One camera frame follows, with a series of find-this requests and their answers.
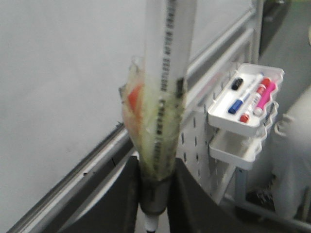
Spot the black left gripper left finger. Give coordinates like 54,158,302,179
61,156,140,233

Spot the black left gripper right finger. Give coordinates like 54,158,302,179
167,158,245,233

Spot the white whiteboard marker with tape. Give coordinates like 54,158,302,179
120,0,197,233

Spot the white whiteboard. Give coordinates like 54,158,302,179
0,0,263,233

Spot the white lower storage tray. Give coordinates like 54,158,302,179
209,101,279,170

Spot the white storage tray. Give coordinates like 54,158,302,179
207,63,284,136
209,101,279,170

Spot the red capped marker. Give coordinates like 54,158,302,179
239,77,271,123

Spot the blue capped white marker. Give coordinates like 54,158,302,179
227,72,264,115

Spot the red round magnet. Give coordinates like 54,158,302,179
127,84,143,117

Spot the white upper storage tray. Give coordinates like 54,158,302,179
207,63,284,136

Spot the pink marker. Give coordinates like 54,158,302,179
253,82,276,117

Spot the black marker cap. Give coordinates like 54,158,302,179
231,77,243,90

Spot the white metal stand frame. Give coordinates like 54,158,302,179
58,0,311,233

